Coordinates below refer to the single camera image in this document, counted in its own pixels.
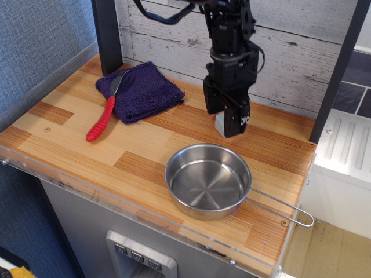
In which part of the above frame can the silver dispenser button panel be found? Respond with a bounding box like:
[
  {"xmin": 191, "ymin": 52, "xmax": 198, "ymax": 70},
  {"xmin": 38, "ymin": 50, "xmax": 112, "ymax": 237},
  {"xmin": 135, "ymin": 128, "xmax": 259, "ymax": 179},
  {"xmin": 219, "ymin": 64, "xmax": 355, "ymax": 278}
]
[{"xmin": 106, "ymin": 230, "xmax": 178, "ymax": 277}]

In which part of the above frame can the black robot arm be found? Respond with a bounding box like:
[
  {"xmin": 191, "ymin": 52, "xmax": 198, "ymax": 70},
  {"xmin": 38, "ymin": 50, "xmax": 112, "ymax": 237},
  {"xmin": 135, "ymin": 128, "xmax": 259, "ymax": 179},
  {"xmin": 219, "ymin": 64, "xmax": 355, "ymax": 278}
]
[{"xmin": 180, "ymin": 1, "xmax": 261, "ymax": 137}]

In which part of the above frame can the pale blue cube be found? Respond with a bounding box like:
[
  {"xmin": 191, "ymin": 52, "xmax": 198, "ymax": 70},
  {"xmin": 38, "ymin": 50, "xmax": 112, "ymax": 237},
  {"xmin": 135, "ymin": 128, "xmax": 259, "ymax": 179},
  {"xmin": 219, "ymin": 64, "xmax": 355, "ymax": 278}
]
[{"xmin": 214, "ymin": 113, "xmax": 225, "ymax": 138}]

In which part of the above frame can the purple folded towel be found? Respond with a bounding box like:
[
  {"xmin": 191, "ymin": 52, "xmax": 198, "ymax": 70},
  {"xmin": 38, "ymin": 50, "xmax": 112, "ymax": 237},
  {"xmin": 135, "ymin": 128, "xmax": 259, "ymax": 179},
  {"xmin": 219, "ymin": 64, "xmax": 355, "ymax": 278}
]
[{"xmin": 113, "ymin": 61, "xmax": 184, "ymax": 125}]

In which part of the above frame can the white ribbed side cabinet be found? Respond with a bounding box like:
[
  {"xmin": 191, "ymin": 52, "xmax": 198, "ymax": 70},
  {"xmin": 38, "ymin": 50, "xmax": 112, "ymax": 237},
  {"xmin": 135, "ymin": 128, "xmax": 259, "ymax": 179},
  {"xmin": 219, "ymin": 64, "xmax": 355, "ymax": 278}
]
[{"xmin": 300, "ymin": 109, "xmax": 370, "ymax": 238}]

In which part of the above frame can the stainless steel pan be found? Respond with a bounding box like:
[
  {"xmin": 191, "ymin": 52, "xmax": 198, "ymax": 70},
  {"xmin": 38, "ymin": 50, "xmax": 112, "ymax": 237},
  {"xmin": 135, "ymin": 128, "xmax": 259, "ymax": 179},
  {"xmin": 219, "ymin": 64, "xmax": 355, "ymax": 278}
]
[{"xmin": 164, "ymin": 143, "xmax": 304, "ymax": 220}]

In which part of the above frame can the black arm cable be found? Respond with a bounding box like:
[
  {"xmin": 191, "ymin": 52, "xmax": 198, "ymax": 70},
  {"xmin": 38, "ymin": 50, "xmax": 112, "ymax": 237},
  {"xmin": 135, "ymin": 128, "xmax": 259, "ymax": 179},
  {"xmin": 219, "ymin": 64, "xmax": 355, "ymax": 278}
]
[{"xmin": 133, "ymin": 0, "xmax": 198, "ymax": 26}]

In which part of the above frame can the red handled fork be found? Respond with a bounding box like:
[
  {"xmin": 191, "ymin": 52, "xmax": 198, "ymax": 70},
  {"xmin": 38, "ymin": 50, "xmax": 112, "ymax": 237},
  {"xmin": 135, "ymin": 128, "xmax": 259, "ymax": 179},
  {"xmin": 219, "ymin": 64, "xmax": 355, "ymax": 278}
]
[{"xmin": 86, "ymin": 70, "xmax": 128, "ymax": 142}]

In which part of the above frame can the clear acrylic edge guard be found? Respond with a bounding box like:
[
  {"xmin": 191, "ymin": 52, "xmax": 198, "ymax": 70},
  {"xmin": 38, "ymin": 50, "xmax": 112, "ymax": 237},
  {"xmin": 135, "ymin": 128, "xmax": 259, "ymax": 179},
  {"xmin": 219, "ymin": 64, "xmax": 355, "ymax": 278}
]
[{"xmin": 1, "ymin": 143, "xmax": 310, "ymax": 277}]

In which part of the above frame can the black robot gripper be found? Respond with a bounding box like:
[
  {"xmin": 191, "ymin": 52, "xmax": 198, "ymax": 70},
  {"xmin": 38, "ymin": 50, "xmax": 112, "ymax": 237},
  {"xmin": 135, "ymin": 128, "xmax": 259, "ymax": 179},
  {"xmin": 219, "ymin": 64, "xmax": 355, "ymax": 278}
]
[{"xmin": 203, "ymin": 46, "xmax": 259, "ymax": 138}]

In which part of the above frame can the dark right frame post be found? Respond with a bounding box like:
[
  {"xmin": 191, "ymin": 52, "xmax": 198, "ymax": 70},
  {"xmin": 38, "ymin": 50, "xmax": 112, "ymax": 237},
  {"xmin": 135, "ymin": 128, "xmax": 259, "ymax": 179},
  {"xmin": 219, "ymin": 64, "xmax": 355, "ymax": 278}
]
[{"xmin": 309, "ymin": 0, "xmax": 370, "ymax": 144}]

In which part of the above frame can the yellow object at corner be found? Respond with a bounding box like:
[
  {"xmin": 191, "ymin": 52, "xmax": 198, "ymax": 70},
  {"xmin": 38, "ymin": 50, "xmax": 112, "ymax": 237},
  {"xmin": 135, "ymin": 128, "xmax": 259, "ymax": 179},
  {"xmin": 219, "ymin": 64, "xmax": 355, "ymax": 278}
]
[{"xmin": 9, "ymin": 267, "xmax": 35, "ymax": 278}]

